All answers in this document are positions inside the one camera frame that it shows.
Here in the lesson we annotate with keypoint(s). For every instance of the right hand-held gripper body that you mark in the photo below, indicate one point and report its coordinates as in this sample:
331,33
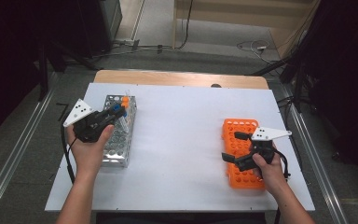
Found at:
262,147

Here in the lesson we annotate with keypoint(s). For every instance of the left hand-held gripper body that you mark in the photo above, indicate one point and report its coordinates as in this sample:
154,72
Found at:
87,127

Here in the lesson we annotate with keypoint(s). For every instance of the blue-capped test tube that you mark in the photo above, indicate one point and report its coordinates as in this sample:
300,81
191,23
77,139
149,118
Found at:
125,114
116,108

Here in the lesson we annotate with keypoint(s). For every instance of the orange-capped test tube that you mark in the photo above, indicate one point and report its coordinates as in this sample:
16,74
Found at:
125,100
125,105

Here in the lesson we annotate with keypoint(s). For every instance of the clear plastic test tube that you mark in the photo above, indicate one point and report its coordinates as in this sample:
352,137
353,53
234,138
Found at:
127,94

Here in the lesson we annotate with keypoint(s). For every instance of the orange test tube rack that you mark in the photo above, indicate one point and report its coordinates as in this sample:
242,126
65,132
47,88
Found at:
244,182

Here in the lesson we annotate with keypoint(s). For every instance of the person's right hand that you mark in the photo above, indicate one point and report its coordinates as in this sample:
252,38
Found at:
272,175

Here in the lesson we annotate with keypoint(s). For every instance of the person's left hand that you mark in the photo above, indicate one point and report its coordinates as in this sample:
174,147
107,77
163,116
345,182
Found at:
88,158

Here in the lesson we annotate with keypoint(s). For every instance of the white table board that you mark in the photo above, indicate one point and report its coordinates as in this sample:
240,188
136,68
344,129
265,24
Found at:
180,149

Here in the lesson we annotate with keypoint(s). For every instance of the dark round table grommet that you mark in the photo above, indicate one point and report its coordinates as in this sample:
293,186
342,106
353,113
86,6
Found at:
216,85

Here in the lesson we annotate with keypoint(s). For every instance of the black metal stand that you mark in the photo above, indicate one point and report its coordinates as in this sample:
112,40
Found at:
43,77

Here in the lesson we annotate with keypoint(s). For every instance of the wooden table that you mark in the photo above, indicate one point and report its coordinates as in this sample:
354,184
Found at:
180,77

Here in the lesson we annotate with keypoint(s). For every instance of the black cabinet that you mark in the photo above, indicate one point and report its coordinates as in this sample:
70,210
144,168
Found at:
105,25

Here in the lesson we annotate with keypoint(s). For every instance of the dark curtain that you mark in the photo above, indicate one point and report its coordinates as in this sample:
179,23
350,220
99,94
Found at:
348,77
6,62

